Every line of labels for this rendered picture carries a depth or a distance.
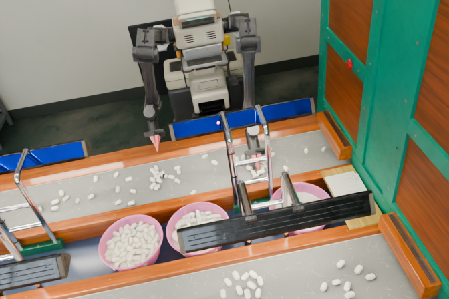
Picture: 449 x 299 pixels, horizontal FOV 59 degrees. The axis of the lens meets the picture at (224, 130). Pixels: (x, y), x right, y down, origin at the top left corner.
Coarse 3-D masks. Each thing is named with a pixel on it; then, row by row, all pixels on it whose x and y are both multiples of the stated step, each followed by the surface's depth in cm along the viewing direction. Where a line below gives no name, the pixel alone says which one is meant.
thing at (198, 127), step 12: (312, 96) 167; (252, 108) 165; (264, 108) 165; (276, 108) 166; (288, 108) 166; (300, 108) 166; (312, 108) 167; (192, 120) 164; (204, 120) 164; (216, 120) 164; (228, 120) 165; (240, 120) 165; (252, 120) 165; (276, 120) 166; (180, 132) 164; (192, 132) 164; (204, 132) 165; (216, 132) 165
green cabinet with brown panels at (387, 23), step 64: (384, 0) 125; (448, 0) 97; (320, 64) 199; (384, 64) 135; (448, 64) 102; (384, 128) 144; (448, 128) 107; (384, 192) 152; (448, 192) 112; (448, 256) 119
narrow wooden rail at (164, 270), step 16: (272, 240) 154; (288, 240) 153; (304, 240) 152; (320, 240) 151; (336, 240) 151; (208, 256) 151; (224, 256) 150; (240, 256) 150; (256, 256) 150; (128, 272) 150; (144, 272) 149; (160, 272) 148; (176, 272) 148; (192, 272) 149; (48, 288) 149; (64, 288) 148; (80, 288) 147; (96, 288) 146; (112, 288) 148
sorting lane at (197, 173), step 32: (192, 160) 200; (224, 160) 197; (288, 160) 192; (320, 160) 189; (0, 192) 198; (32, 192) 195; (64, 192) 192; (96, 192) 190; (128, 192) 187; (160, 192) 185
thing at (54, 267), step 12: (60, 252) 119; (12, 264) 117; (24, 264) 117; (36, 264) 117; (48, 264) 117; (60, 264) 118; (0, 276) 117; (12, 276) 117; (24, 276) 117; (36, 276) 117; (48, 276) 118; (60, 276) 118; (0, 288) 117; (12, 288) 118
